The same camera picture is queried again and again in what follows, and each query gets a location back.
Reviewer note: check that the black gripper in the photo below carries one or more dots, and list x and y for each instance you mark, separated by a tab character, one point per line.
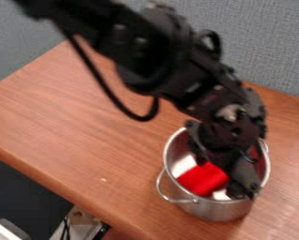
225	129

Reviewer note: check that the red plastic block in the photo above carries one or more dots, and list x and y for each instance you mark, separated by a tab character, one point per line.
201	179

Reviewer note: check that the stainless steel pot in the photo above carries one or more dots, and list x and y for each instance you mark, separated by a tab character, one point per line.
216	206

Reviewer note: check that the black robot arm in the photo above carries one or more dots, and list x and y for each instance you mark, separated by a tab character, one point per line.
172	63

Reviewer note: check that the metal table leg bracket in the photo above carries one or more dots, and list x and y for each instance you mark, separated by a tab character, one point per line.
78	226

